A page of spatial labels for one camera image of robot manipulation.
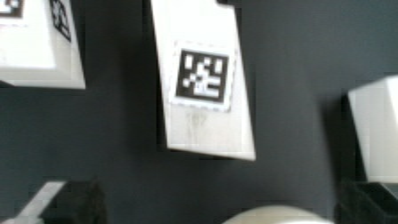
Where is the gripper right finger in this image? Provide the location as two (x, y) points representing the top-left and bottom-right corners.
(335, 180), (398, 224)

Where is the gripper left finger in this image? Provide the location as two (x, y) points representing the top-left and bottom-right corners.
(10, 181), (106, 224)

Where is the white round stool seat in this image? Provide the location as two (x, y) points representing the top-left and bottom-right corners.
(221, 205), (333, 224)

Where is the white stool leg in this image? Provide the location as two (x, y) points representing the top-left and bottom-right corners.
(150, 0), (255, 161)
(0, 0), (84, 89)

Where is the white right fence bar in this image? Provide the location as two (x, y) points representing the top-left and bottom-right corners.
(347, 74), (398, 183)

